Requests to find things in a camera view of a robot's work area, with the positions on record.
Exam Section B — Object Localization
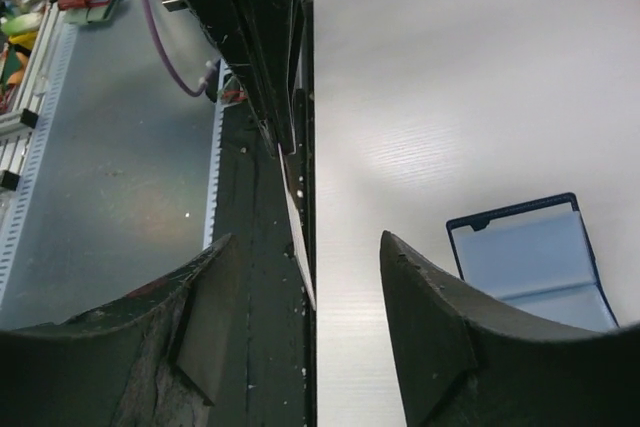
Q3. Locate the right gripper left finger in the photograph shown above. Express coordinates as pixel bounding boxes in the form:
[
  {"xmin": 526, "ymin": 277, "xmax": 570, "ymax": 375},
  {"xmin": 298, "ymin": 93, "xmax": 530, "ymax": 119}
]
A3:
[{"xmin": 1, "ymin": 235, "xmax": 238, "ymax": 426}]

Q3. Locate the gold credit card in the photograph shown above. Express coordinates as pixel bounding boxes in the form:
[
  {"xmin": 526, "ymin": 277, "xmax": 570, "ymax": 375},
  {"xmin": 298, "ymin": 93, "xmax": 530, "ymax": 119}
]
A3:
[{"xmin": 277, "ymin": 145, "xmax": 317, "ymax": 311}]

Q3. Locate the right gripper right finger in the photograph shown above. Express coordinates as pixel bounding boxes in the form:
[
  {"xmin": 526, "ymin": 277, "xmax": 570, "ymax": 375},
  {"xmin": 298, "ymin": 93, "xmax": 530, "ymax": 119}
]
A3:
[{"xmin": 379, "ymin": 232, "xmax": 639, "ymax": 426}]

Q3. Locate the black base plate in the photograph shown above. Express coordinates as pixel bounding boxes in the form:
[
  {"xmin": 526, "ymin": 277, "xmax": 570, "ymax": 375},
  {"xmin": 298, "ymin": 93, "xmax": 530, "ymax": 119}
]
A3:
[{"xmin": 209, "ymin": 103, "xmax": 317, "ymax": 426}]

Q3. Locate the green card holder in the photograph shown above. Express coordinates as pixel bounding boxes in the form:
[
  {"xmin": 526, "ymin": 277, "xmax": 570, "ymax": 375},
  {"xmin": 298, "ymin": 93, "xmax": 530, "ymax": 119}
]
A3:
[{"xmin": 63, "ymin": 0, "xmax": 120, "ymax": 26}]

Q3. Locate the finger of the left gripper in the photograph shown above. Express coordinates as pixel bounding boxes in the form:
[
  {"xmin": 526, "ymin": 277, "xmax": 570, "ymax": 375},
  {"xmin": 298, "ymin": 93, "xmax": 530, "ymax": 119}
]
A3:
[{"xmin": 184, "ymin": 0, "xmax": 314, "ymax": 154}]

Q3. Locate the white slotted cable duct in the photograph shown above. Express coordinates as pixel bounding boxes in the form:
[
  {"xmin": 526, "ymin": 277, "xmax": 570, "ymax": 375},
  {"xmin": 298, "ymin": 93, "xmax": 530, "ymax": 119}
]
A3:
[{"xmin": 202, "ymin": 60, "xmax": 228, "ymax": 249}]

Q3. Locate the aluminium frame rail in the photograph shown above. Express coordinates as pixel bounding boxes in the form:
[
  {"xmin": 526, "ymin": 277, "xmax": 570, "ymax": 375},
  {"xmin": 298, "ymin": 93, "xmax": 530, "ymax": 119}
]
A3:
[{"xmin": 0, "ymin": 0, "xmax": 81, "ymax": 308}]

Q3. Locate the blue leather card holder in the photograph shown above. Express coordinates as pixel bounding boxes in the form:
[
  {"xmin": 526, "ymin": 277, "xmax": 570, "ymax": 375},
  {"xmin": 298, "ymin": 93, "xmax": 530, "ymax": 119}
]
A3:
[{"xmin": 446, "ymin": 192, "xmax": 619, "ymax": 332}]

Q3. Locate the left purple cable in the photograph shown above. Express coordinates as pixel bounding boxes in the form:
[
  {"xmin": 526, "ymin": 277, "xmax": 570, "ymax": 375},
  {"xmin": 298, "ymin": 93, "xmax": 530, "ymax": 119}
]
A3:
[{"xmin": 127, "ymin": 0, "xmax": 211, "ymax": 98}]

